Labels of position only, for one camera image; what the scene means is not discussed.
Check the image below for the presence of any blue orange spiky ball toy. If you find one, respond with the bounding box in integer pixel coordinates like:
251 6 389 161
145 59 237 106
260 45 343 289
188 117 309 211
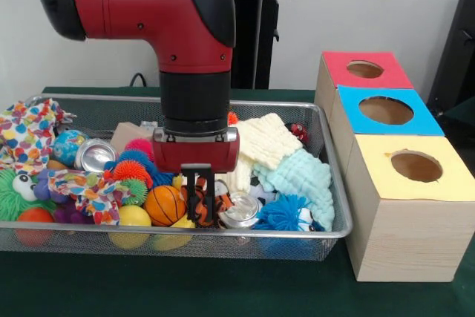
103 138 175 206

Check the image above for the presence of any orange striped tiger plush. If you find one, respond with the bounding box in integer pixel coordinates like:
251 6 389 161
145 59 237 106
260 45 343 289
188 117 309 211
180 176 235 227

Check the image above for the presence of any wooden box with three holes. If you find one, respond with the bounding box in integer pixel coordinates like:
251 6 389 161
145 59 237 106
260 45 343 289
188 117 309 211
314 50 475 283

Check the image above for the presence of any blue green globe ball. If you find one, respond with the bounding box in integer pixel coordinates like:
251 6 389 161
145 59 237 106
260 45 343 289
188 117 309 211
53 129 90 168

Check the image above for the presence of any orange toy basketball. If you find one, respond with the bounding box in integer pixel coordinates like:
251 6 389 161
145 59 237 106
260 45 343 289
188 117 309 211
143 184 186 227

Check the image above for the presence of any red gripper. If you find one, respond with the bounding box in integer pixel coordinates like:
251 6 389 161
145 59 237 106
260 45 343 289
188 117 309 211
151 126 240 222

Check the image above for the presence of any silver wire mesh bin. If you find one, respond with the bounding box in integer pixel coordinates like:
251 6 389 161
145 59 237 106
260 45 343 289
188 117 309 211
0 93 353 262

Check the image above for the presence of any blue fuzzy toy with eyes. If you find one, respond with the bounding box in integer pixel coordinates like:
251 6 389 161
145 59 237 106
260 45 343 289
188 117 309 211
255 194 324 232

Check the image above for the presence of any green fuzzy toy with eyes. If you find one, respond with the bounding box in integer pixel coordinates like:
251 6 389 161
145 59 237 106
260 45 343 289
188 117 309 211
0 168 57 221

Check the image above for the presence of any mint waffle cloth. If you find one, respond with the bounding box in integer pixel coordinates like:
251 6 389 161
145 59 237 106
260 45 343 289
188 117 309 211
254 150 335 232

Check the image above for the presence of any dark green table cloth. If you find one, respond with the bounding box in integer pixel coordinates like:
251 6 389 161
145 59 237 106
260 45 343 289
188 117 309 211
443 97 475 136
0 86 475 317

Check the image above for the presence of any cream waffle cloth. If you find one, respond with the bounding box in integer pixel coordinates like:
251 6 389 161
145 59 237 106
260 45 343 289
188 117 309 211
214 112 304 195

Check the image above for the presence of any colourful spotted cloth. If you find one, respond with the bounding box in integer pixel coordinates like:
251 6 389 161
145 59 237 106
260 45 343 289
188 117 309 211
0 98 78 176

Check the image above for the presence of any black upright panel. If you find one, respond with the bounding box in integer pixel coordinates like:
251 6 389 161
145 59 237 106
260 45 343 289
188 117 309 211
426 0 475 110

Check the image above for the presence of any black cable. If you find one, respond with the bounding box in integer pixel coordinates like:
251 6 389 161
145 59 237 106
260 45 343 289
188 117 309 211
129 72 148 88

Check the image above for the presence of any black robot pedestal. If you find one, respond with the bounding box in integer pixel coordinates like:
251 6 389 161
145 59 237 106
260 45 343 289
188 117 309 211
220 0 298 90

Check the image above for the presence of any silver drink can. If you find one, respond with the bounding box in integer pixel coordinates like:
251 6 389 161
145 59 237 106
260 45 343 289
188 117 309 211
217 194 265 229

